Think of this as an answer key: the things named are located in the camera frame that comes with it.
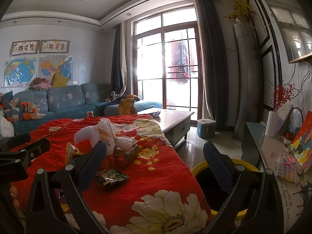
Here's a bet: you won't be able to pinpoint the green snack wrapper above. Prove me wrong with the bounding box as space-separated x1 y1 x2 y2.
95 170 129 190

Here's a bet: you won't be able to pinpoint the yellow rimmed black trash bin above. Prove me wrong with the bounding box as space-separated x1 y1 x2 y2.
191 159 259 221

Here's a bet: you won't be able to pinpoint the patchwork blanket on sofa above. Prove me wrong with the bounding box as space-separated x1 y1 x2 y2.
1 98 45 123

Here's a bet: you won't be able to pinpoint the clear bead organiser box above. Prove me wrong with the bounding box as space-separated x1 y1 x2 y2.
275 154 297 183

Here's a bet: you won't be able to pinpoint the tv console cabinet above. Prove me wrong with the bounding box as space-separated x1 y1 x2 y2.
241 122 311 233

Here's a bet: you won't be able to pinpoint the red drink can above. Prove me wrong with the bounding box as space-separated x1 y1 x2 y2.
87 111 94 118

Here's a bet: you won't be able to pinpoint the pink clothes pile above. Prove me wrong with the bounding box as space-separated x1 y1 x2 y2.
29 78 52 91

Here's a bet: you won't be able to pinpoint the colourful portrait painting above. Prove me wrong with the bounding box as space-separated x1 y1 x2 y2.
291 111 312 173

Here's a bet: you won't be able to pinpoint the world map poster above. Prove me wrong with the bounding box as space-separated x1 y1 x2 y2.
3 57 36 88

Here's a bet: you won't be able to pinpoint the blue sectional sofa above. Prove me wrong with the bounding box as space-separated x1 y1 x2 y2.
0 82 163 135

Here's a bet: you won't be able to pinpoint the yellow cushion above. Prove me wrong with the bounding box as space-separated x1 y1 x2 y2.
52 74 69 88

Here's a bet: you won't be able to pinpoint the white paper towel roll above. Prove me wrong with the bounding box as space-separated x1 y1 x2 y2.
265 111 279 137

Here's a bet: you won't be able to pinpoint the red floral blanket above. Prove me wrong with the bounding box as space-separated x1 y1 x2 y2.
14 115 212 233

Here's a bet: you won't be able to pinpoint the blue storage stool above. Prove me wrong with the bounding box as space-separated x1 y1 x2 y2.
197 118 217 139

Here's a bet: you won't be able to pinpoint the china map poster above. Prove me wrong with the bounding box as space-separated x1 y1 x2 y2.
38 56 73 81

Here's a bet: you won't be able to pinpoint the grey standing air conditioner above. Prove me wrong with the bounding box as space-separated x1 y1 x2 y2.
233 23 263 141

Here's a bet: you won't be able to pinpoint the folded paper on table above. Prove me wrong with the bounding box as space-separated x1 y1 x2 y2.
149 111 160 118

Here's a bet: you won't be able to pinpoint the blue left curtain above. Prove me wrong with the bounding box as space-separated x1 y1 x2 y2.
111 22 128 100

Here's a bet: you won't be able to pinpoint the dark wooden coffee table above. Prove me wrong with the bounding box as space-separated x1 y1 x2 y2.
138 108 194 151

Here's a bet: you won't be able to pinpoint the red berry branches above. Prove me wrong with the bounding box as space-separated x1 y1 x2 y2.
271 83 295 112

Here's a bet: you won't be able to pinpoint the dark grey right curtain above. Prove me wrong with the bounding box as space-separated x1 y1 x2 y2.
195 0 229 129

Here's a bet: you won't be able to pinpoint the left embroidery wall picture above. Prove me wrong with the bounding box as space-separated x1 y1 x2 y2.
9 40 40 57

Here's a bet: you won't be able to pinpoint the embroidery wall picture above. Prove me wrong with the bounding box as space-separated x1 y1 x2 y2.
40 40 70 53
9 40 40 57

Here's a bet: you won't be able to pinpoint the right embroidery wall picture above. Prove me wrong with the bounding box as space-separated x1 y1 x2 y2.
40 40 70 53

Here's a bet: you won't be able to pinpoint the wall mounted television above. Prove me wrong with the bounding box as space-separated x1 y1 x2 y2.
265 0 311 63

